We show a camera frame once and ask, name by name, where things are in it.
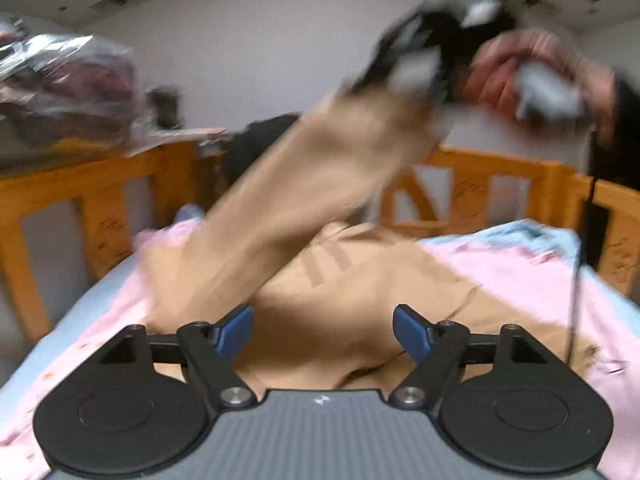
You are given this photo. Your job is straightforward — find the tan khaki trousers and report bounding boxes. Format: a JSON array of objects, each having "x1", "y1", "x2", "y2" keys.
[{"x1": 141, "y1": 86, "x2": 567, "y2": 392}]

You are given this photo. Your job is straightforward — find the clear plastic bag of clothes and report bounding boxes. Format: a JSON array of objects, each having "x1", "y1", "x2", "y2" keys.
[{"x1": 1, "y1": 18, "x2": 155, "y2": 169}]

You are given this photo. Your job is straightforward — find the person's right hand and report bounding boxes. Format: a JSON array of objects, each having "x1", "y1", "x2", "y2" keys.
[{"x1": 462, "y1": 29, "x2": 617, "y2": 146}]

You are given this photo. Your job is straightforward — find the pink bed sheet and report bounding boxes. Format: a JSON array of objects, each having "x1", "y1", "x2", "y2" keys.
[{"x1": 1, "y1": 220, "x2": 639, "y2": 479}]

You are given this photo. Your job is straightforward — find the light blue bed sheet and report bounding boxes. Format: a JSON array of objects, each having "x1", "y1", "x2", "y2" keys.
[{"x1": 0, "y1": 204, "x2": 606, "y2": 391}]

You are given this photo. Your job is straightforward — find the wooden bed frame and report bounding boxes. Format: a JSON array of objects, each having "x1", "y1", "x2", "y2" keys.
[{"x1": 1, "y1": 143, "x2": 639, "y2": 344}]

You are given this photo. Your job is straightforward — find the black jacket on rail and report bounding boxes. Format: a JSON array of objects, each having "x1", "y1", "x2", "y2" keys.
[{"x1": 222, "y1": 113, "x2": 300, "y2": 185}]

